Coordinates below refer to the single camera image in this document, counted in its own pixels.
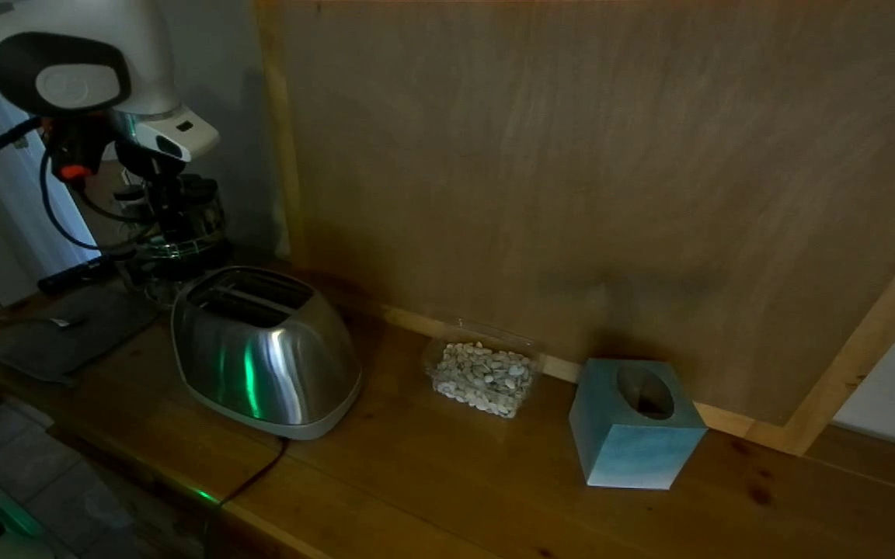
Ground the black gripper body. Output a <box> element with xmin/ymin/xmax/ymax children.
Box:
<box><xmin>115</xmin><ymin>140</ymin><xmax>224</xmax><ymax>244</ymax></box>

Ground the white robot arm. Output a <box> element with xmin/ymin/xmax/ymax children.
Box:
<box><xmin>0</xmin><ymin>0</ymin><xmax>221</xmax><ymax>242</ymax></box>

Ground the round chrome spice rack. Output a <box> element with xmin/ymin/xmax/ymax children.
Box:
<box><xmin>120</xmin><ymin>215</ymin><xmax>229</xmax><ymax>308</ymax></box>

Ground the black remote control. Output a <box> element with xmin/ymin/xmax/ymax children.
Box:
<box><xmin>36</xmin><ymin>256</ymin><xmax>119</xmax><ymax>294</ymax></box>

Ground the silver two-slot toaster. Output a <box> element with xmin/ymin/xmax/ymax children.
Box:
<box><xmin>172</xmin><ymin>264</ymin><xmax>363</xmax><ymax>440</ymax></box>

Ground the grey quilted pot holder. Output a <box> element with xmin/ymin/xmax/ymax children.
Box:
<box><xmin>0</xmin><ymin>284</ymin><xmax>155</xmax><ymax>386</ymax></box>

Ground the clear bag of pebbles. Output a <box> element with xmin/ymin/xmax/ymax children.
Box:
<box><xmin>427</xmin><ymin>339</ymin><xmax>539</xmax><ymax>420</ymax></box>

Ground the blue cube tissue box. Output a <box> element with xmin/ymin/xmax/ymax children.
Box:
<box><xmin>568</xmin><ymin>359</ymin><xmax>704</xmax><ymax>489</ymax></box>

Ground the wooden back panel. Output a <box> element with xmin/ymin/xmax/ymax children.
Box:
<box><xmin>250</xmin><ymin>0</ymin><xmax>895</xmax><ymax>453</ymax></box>

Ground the black toaster power cord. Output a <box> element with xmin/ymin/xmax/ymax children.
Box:
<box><xmin>202</xmin><ymin>438</ymin><xmax>291</xmax><ymax>521</ymax></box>

